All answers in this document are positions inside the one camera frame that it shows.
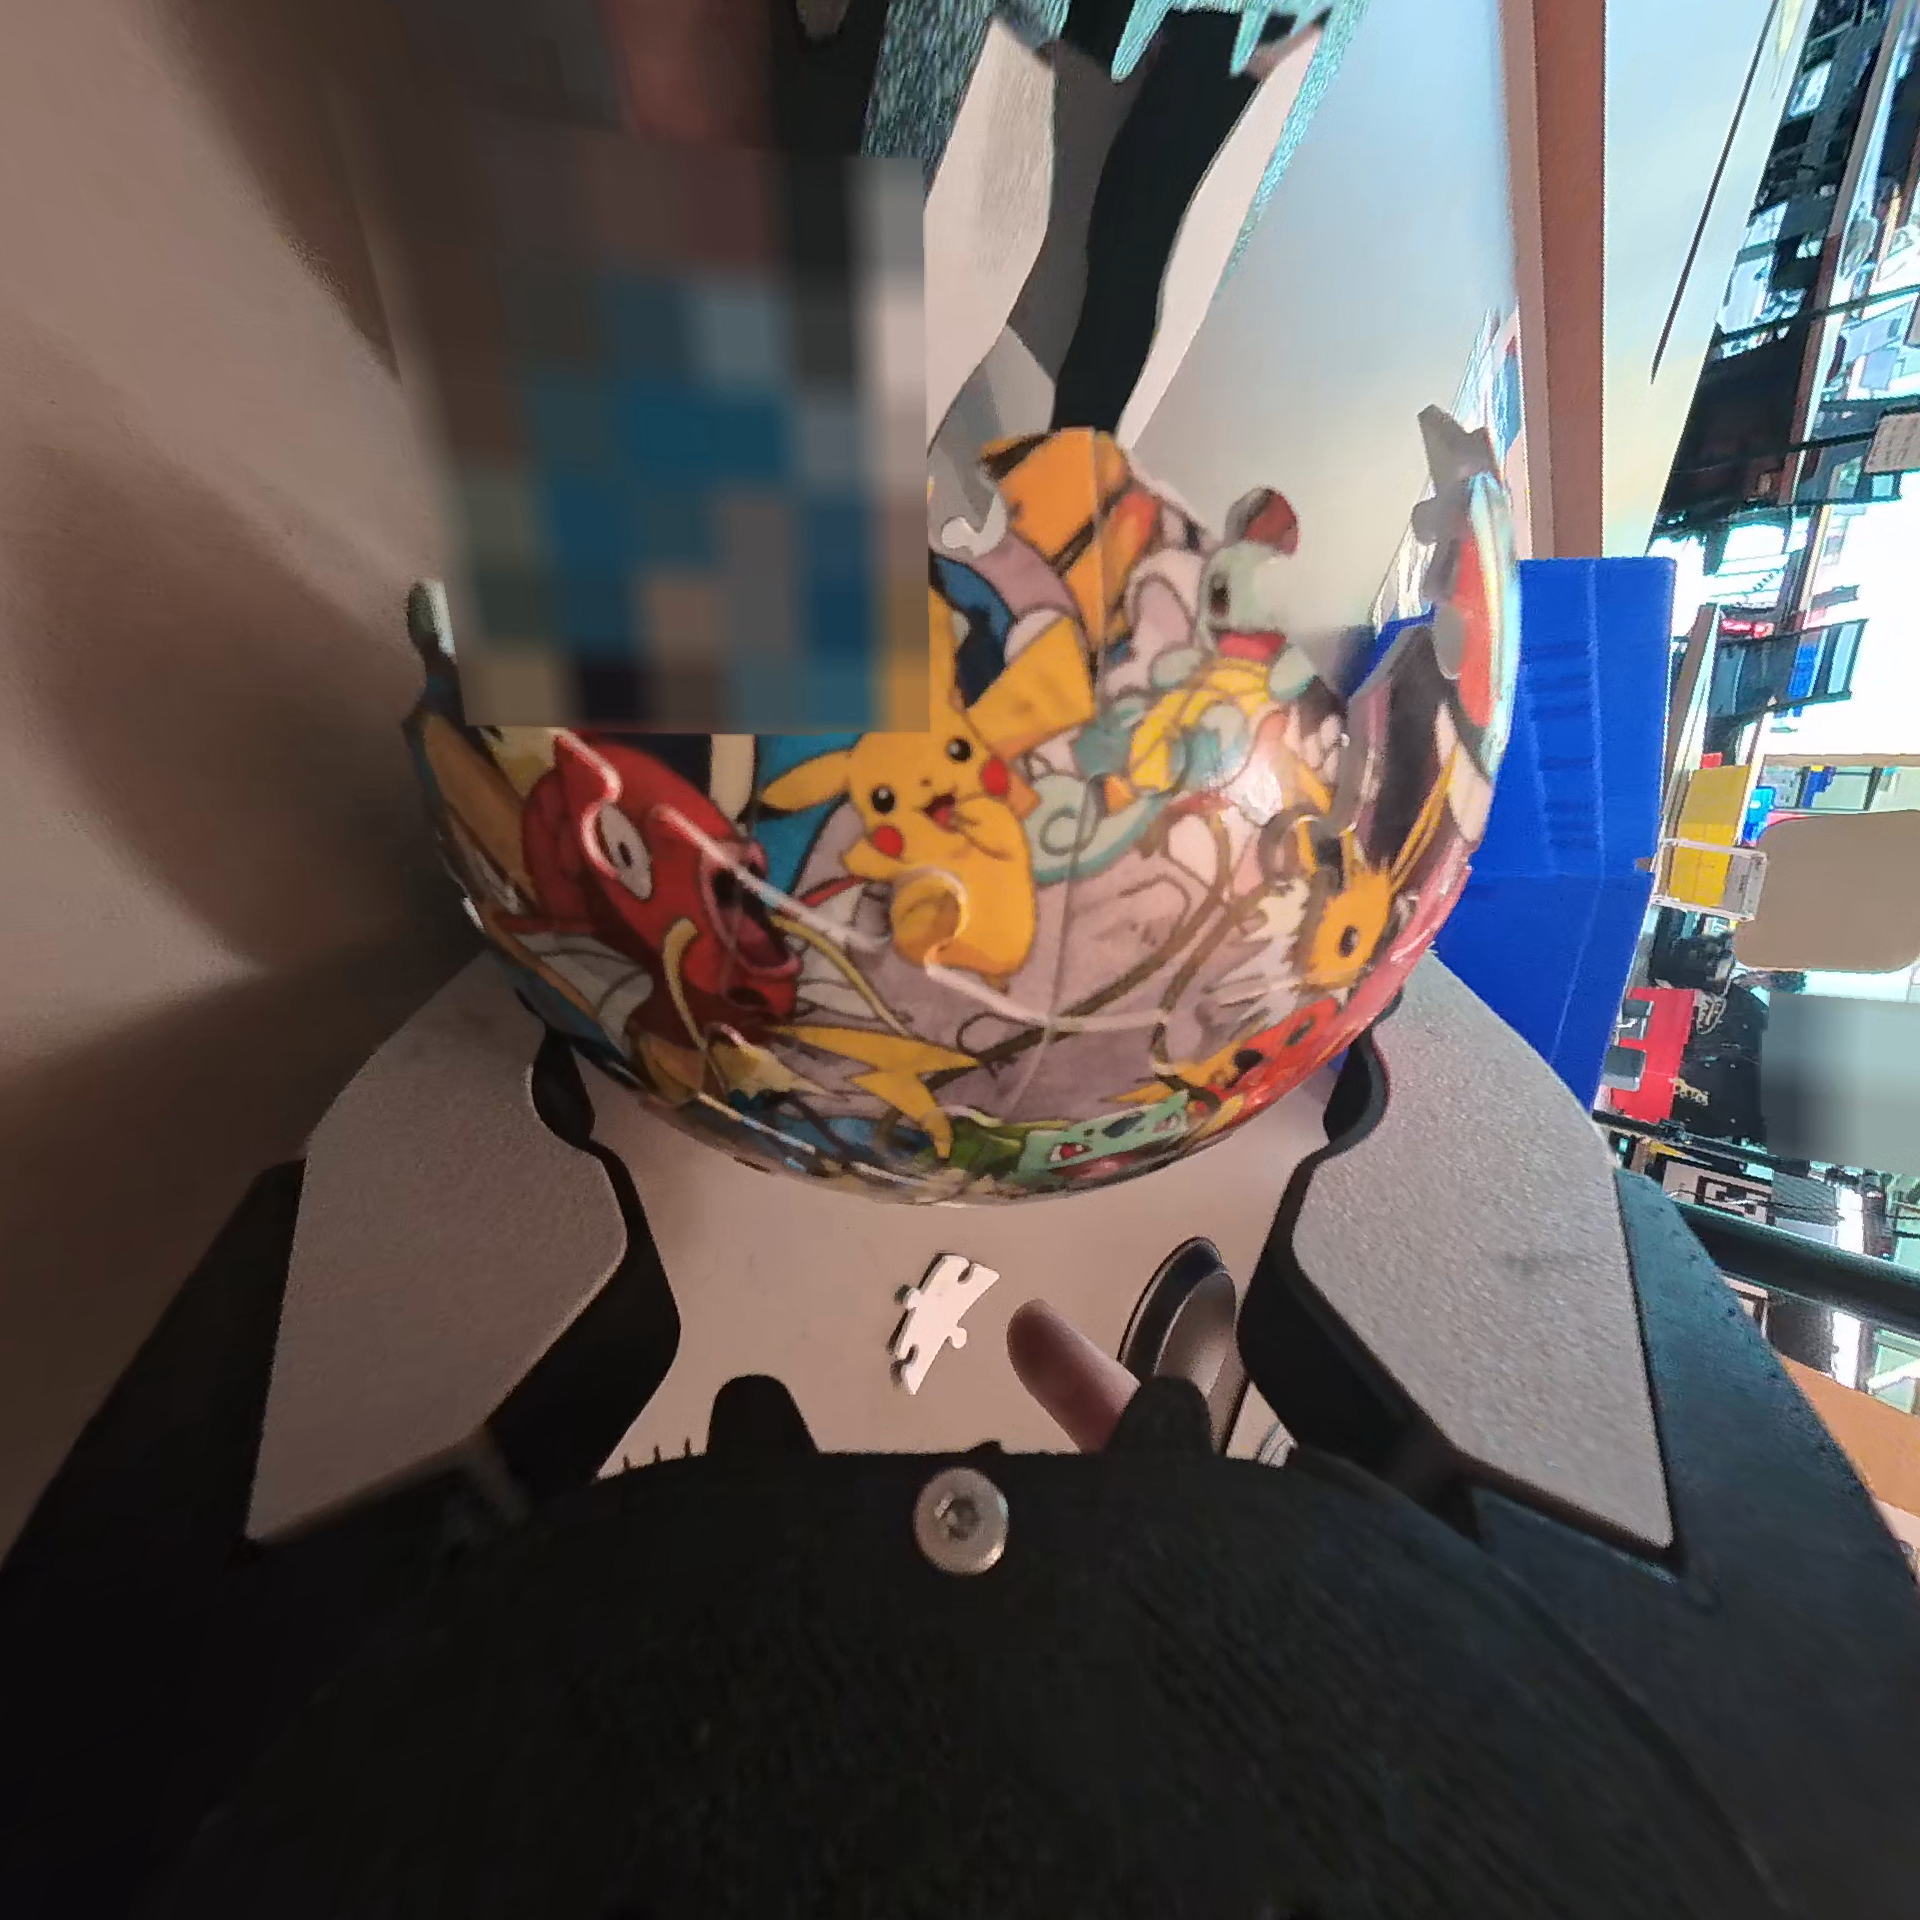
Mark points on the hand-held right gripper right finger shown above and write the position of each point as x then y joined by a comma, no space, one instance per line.
1484,1291

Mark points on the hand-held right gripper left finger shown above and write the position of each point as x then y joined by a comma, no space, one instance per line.
435,1277

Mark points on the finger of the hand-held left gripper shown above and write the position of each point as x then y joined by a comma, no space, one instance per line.
997,224
1223,212

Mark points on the colourful cartoon puzzle ball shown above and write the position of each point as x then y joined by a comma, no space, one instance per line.
1050,902

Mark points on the loose white puzzle piece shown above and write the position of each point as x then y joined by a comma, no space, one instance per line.
946,1320

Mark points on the round metal stand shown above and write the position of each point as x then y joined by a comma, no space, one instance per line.
1186,1343

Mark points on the pink rounded stick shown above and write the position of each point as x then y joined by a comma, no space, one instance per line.
1061,1376

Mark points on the blue plastic bin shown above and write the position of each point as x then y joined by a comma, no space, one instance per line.
1577,839

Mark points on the yellow box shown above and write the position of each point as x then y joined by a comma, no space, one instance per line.
1710,839

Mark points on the beige board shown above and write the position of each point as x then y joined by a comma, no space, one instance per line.
1838,892

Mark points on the black metal rail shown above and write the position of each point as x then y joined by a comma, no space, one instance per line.
1799,1267

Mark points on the wooden frame post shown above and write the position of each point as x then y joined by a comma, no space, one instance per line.
1561,224

